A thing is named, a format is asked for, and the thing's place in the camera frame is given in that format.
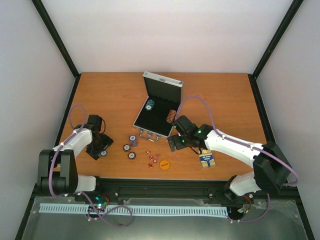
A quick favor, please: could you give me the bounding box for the purple poker chip stack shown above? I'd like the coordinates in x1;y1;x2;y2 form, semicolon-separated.
129;134;138;148

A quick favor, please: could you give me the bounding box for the blue playing card box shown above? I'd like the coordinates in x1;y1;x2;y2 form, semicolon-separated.
199;149;216;168

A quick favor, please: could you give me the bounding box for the blue poker chip stack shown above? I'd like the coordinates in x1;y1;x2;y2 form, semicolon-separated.
144;99;155;111
100;150;108;157

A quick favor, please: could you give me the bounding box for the light blue cable duct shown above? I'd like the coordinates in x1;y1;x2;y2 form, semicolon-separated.
38;203;228;218

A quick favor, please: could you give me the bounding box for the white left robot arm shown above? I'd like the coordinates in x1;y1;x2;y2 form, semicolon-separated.
36;115;114;202

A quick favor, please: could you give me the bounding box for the aluminium poker case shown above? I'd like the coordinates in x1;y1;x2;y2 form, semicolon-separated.
133;71;184;142

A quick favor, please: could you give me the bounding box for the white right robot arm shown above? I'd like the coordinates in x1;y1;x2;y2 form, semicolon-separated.
168;115;292;196

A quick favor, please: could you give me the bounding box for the orange dealer button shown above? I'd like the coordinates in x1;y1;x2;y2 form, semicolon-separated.
159;160;170;170

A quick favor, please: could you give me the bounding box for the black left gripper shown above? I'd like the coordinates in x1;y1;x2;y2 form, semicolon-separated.
86;133;114;160

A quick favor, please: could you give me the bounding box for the red poker chip stack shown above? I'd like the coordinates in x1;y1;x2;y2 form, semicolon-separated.
166;109;177;124

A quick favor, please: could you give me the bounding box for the brown poker chip stack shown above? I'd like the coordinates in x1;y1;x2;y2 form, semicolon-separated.
123;144;131;152

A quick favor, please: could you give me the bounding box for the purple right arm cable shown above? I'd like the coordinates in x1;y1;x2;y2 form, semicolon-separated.
176;95;300;224

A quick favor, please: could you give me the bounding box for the black poker chip stack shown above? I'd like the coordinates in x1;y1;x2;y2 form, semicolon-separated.
127;152;137;160

